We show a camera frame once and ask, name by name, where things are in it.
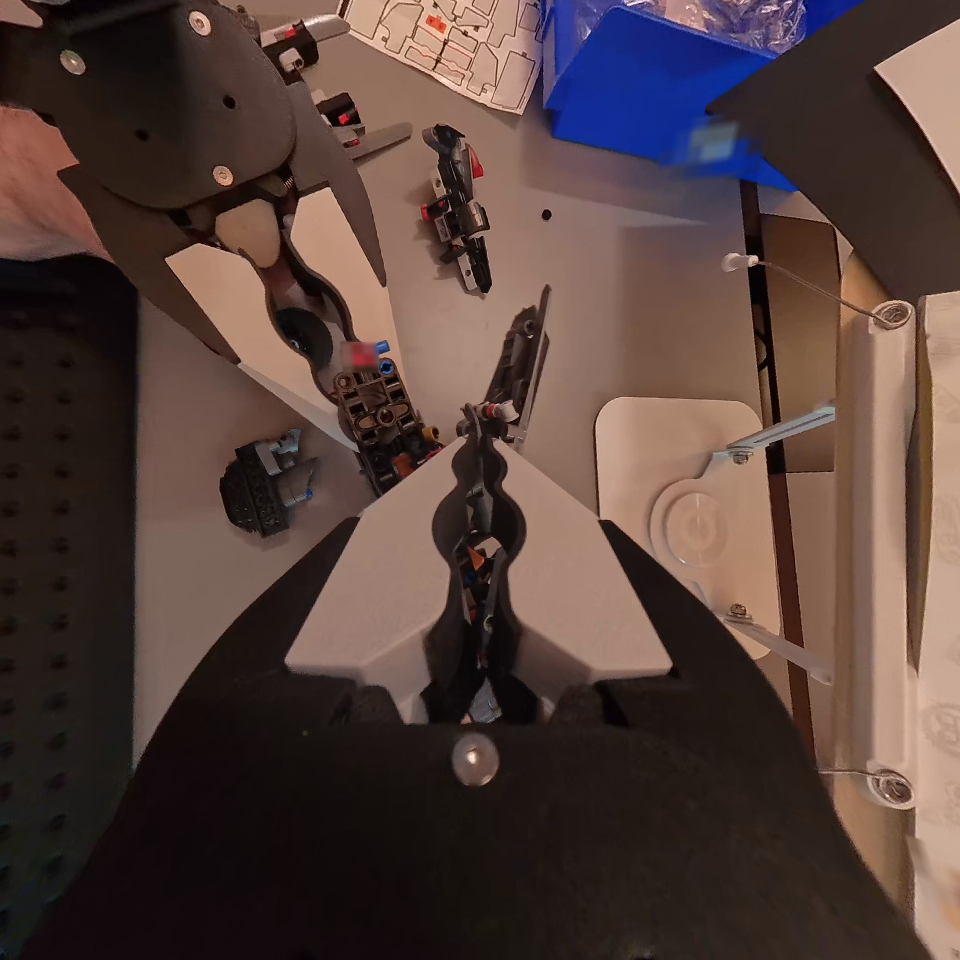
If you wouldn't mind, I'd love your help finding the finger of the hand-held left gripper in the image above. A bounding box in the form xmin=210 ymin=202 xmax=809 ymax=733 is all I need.
xmin=166 ymin=240 xmax=360 ymax=451
xmin=283 ymin=187 xmax=402 ymax=376

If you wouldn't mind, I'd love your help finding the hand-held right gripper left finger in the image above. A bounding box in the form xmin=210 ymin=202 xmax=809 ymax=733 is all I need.
xmin=285 ymin=438 xmax=462 ymax=723

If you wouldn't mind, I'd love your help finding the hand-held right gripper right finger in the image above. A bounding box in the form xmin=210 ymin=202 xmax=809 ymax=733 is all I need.
xmin=491 ymin=438 xmax=672 ymax=721

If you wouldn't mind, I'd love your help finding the black lego wheel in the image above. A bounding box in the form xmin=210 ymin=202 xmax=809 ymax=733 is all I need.
xmin=273 ymin=306 xmax=335 ymax=372

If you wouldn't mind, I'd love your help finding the black grey lego assembly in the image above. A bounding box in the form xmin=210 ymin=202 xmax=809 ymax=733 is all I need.
xmin=420 ymin=123 xmax=494 ymax=295

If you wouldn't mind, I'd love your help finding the black lego fender assembly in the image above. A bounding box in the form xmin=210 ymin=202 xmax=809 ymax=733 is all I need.
xmin=219 ymin=429 xmax=320 ymax=537

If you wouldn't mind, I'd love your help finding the white metal stand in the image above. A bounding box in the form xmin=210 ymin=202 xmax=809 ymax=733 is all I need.
xmin=596 ymin=397 xmax=837 ymax=685

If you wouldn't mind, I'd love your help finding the white sticker sheet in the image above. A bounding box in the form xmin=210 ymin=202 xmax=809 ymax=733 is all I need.
xmin=341 ymin=0 xmax=545 ymax=115

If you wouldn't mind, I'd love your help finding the blue plastic bin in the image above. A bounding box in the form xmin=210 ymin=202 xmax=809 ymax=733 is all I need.
xmin=541 ymin=0 xmax=807 ymax=192

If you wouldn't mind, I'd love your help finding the clear plastic bag bundle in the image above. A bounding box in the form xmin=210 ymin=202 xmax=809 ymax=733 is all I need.
xmin=600 ymin=0 xmax=807 ymax=50

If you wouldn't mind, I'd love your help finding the black panel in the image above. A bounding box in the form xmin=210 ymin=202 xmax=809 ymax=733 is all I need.
xmin=705 ymin=0 xmax=960 ymax=301

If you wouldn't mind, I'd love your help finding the white paper sheet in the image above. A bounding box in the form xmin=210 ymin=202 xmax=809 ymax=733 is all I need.
xmin=873 ymin=15 xmax=960 ymax=196

